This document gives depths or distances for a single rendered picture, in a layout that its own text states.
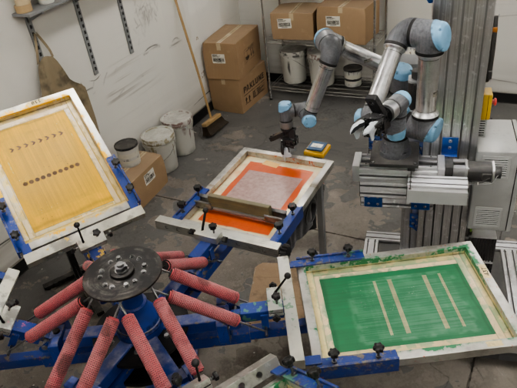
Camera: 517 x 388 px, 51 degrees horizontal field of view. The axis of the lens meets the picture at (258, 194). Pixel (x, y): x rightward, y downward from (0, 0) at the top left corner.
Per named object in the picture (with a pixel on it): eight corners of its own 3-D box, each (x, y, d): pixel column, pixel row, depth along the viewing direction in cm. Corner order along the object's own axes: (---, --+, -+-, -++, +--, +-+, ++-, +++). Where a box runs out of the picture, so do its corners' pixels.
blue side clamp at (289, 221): (295, 215, 281) (293, 204, 277) (303, 216, 279) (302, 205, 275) (269, 251, 260) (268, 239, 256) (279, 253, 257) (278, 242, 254)
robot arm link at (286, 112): (294, 104, 299) (278, 106, 298) (295, 122, 305) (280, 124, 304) (291, 98, 305) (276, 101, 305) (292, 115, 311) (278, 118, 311)
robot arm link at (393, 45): (388, 10, 225) (348, 121, 226) (413, 12, 219) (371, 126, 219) (397, 22, 235) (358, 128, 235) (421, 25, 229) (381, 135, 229)
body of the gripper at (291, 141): (293, 149, 312) (291, 131, 305) (280, 148, 316) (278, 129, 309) (298, 143, 318) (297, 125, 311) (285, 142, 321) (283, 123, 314)
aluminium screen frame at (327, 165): (245, 152, 338) (244, 147, 336) (334, 166, 313) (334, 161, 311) (175, 226, 282) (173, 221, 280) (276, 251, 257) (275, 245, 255)
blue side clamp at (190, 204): (203, 196, 304) (201, 185, 301) (211, 198, 302) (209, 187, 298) (174, 228, 283) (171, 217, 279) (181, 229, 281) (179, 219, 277)
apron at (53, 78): (98, 142, 463) (59, 18, 404) (105, 143, 460) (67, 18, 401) (54, 175, 425) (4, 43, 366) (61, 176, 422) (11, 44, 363)
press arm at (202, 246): (208, 241, 263) (206, 233, 260) (219, 243, 260) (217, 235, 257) (189, 264, 250) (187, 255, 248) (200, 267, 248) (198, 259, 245)
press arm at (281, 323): (441, 308, 228) (442, 298, 225) (446, 319, 223) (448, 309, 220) (149, 343, 229) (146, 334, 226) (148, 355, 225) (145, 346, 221)
